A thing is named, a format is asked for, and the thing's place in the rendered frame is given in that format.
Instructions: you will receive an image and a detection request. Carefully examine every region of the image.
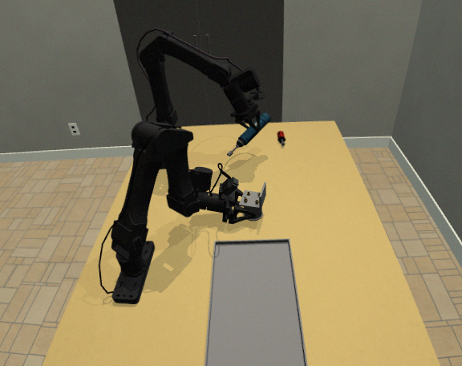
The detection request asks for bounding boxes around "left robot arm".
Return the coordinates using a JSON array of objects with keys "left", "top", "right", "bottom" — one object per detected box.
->
[{"left": 140, "top": 30, "right": 261, "bottom": 126}]

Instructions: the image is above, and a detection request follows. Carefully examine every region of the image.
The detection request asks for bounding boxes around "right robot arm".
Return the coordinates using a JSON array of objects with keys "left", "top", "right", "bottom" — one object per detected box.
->
[{"left": 111, "top": 121, "right": 213, "bottom": 302}]

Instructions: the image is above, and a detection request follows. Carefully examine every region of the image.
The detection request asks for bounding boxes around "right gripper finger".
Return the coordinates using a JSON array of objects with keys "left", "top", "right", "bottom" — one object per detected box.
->
[
  {"left": 234, "top": 189, "right": 243, "bottom": 206},
  {"left": 230, "top": 205, "right": 256, "bottom": 224}
]

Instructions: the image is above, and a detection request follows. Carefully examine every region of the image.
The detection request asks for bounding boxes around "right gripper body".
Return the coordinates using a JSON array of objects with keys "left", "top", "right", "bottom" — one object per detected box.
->
[{"left": 207, "top": 179, "right": 236, "bottom": 224}]

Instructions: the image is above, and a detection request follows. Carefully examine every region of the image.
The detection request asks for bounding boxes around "red-handled nut driver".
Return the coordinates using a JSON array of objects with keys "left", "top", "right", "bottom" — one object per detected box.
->
[{"left": 278, "top": 131, "right": 286, "bottom": 146}]

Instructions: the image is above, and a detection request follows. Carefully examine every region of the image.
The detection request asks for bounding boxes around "black cylinder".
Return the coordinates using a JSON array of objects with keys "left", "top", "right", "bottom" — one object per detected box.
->
[{"left": 244, "top": 207, "right": 263, "bottom": 221}]

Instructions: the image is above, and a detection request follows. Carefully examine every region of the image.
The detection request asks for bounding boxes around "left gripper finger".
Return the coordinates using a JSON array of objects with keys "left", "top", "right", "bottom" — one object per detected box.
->
[
  {"left": 235, "top": 120, "right": 248, "bottom": 128},
  {"left": 245, "top": 110, "right": 261, "bottom": 132}
]

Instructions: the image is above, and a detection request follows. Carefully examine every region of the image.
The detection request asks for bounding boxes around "dark blue electric nut driver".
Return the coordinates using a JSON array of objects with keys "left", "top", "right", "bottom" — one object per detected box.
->
[{"left": 227, "top": 113, "right": 271, "bottom": 157}]

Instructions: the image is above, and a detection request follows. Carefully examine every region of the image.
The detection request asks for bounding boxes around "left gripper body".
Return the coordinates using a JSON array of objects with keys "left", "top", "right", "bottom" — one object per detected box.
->
[{"left": 230, "top": 90, "right": 263, "bottom": 120}]

